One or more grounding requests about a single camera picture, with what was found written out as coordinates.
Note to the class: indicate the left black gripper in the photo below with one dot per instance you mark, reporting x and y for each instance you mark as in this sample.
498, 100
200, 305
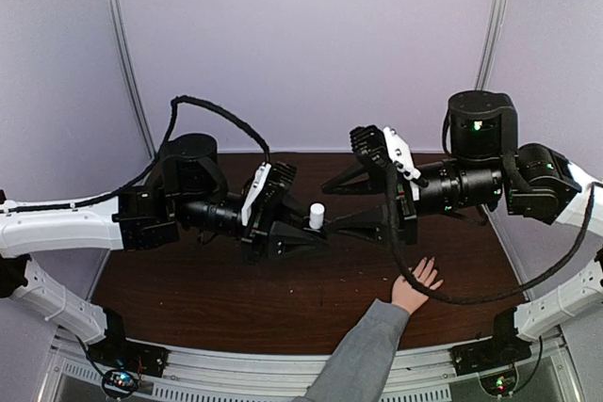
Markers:
267, 229

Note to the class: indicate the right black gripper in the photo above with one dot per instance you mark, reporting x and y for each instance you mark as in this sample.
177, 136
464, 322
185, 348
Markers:
371, 217

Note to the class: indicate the white cap with black brush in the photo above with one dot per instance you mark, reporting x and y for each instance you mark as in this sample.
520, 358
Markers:
316, 216

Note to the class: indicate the grey sleeved forearm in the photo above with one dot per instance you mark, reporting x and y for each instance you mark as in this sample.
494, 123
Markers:
360, 365

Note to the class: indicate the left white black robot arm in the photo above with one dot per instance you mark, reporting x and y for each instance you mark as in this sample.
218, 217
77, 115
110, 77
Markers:
191, 191

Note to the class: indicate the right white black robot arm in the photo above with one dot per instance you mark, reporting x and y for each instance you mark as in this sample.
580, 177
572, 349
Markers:
484, 166

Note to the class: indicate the right round controller board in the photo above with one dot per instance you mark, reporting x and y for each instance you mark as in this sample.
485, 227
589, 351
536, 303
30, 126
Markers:
499, 384

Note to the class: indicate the round controller board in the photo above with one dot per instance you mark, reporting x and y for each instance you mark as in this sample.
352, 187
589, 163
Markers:
499, 384
119, 383

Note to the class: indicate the left round controller board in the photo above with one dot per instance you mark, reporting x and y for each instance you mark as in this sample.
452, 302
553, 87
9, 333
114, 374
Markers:
119, 383

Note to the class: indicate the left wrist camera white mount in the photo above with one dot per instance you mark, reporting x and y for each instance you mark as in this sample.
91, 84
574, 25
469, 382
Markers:
270, 183

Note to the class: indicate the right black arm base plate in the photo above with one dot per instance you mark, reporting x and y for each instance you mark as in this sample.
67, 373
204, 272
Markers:
489, 354

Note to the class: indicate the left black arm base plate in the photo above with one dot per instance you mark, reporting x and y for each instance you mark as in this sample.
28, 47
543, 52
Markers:
134, 357

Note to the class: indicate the right aluminium corner post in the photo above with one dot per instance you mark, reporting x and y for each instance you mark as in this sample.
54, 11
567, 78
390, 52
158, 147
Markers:
489, 48

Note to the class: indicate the aluminium corner post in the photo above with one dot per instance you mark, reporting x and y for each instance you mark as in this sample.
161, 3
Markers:
129, 77
489, 48

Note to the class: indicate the left aluminium corner post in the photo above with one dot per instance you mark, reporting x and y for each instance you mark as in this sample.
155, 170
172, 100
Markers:
129, 77

